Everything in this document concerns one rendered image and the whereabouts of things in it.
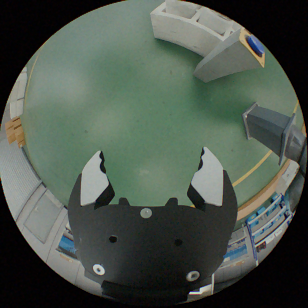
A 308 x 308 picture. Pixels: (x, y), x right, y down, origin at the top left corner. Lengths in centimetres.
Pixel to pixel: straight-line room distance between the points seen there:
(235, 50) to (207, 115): 34
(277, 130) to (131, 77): 67
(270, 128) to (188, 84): 42
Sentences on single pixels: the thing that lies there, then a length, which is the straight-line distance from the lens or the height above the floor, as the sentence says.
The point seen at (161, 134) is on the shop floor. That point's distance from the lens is 45.
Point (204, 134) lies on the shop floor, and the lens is 49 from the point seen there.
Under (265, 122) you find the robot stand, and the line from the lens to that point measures 54.
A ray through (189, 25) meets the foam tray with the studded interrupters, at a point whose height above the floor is 17.
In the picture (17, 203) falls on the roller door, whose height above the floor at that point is 165.
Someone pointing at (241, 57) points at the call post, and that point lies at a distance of 26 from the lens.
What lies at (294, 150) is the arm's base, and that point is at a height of 35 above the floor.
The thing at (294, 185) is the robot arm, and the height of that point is 43.
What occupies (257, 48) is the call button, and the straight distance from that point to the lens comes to 25.
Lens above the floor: 43
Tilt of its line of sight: 60 degrees down
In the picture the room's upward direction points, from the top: 169 degrees counter-clockwise
